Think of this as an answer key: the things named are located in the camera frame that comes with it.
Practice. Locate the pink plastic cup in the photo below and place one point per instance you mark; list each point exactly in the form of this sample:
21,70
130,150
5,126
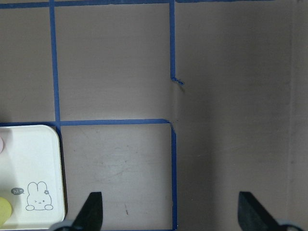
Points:
1,144

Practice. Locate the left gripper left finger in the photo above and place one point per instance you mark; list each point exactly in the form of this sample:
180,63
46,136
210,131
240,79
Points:
90,217

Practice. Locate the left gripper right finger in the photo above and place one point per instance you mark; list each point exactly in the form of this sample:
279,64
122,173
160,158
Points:
252,216

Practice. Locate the yellow plastic cup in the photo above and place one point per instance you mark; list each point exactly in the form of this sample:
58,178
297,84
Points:
5,210

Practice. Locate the cream plastic tray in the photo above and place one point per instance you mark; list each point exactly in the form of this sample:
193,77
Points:
31,177

